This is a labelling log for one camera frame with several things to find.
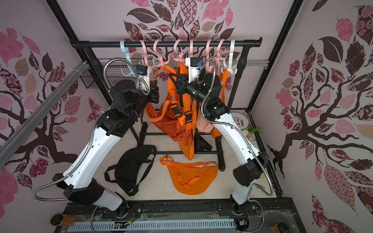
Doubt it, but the bright orange sling bag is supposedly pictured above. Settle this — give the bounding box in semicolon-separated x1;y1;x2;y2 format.
210;70;228;138

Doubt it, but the orange strap bag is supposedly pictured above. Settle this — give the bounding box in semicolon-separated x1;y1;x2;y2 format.
176;62;199;161

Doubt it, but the black sling bag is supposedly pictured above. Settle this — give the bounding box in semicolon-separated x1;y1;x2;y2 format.
194;128;212;152

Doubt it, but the pink plastic hook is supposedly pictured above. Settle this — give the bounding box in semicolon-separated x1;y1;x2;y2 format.
204;39;213;72
153;39;170;68
140;40;149;66
187;39;194;58
172;39;184;63
214;39;225;73

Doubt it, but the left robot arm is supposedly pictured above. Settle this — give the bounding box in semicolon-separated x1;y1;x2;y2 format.
32;58;159;211

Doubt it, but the brown bottle black cap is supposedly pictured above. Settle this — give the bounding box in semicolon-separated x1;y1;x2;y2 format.
50;214;76;226

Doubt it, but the white plastic hook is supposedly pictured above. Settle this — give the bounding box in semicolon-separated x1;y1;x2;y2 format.
223;40;238;75

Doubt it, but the pink plastic hook rightmost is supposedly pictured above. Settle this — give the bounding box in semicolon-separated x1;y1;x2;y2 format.
214;39;225;73

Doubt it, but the dark orange backpack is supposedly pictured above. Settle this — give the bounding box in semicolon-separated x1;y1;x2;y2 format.
145;63;188;141

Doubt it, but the black clothes rack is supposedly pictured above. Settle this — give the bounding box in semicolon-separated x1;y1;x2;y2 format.
70;37;263;172

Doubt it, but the white round printed plate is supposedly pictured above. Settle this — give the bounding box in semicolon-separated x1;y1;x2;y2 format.
231;111;250;131

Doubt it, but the salmon pink sling bag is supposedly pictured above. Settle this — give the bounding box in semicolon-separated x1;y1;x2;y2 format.
196;103;214;134

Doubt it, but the light blue plastic hook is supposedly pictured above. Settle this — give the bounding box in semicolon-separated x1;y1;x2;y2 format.
119;40;137;77

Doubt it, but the white slotted cable duct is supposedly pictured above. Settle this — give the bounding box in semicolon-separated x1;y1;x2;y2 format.
67;219;236;233

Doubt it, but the grey aluminium rail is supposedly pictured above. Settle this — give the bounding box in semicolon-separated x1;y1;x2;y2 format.
1;61;88;168

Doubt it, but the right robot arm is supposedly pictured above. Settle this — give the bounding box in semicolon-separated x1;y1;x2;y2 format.
169;57;275;215

